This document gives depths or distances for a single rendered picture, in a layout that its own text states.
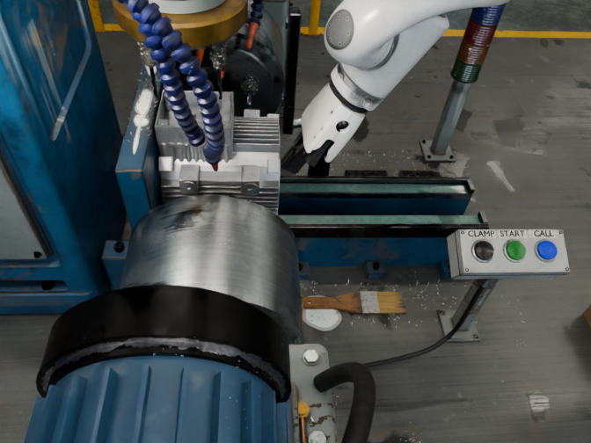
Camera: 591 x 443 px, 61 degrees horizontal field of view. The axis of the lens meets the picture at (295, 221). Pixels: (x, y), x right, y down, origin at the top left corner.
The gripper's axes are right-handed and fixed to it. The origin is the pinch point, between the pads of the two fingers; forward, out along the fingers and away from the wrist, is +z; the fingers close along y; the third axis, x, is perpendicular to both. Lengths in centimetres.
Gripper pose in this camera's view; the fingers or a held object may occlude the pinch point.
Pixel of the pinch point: (294, 160)
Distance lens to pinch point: 84.3
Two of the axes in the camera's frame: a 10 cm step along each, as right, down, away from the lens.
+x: -8.3, -3.3, -4.5
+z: -5.5, 5.7, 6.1
